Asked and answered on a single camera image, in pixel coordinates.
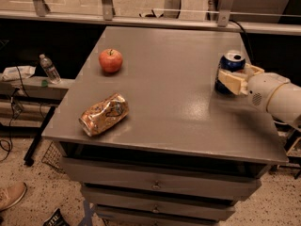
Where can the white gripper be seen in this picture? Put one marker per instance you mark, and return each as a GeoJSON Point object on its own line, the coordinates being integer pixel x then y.
{"type": "Point", "coordinates": [259, 89]}

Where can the grey drawer cabinet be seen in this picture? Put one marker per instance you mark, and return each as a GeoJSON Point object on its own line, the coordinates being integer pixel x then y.
{"type": "Point", "coordinates": [184, 155]}

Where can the metal window railing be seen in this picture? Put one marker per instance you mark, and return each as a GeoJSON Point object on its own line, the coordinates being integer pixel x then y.
{"type": "Point", "coordinates": [254, 16]}

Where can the red apple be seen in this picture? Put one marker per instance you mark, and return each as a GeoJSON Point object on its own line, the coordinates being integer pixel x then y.
{"type": "Point", "coordinates": [110, 60]}

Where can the clear plastic water bottle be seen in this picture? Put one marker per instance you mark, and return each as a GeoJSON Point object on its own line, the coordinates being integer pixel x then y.
{"type": "Point", "coordinates": [48, 66]}

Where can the crushed orange soda can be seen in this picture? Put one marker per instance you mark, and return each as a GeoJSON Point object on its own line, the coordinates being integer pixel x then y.
{"type": "Point", "coordinates": [104, 115]}

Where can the black printed bag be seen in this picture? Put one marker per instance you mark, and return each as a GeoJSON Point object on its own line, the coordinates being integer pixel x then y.
{"type": "Point", "coordinates": [56, 219]}

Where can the white crumpled cloth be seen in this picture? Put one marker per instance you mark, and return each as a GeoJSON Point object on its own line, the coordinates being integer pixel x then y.
{"type": "Point", "coordinates": [18, 72]}

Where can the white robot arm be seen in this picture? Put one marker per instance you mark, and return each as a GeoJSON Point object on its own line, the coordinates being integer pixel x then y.
{"type": "Point", "coordinates": [285, 104]}

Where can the tan shoe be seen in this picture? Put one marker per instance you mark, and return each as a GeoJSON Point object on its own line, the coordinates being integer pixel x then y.
{"type": "Point", "coordinates": [11, 195]}

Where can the wire mesh basket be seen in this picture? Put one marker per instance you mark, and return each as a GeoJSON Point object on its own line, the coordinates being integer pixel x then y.
{"type": "Point", "coordinates": [51, 158]}

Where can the blue pepsi can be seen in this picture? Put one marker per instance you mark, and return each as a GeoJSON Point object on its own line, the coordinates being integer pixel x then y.
{"type": "Point", "coordinates": [232, 61]}

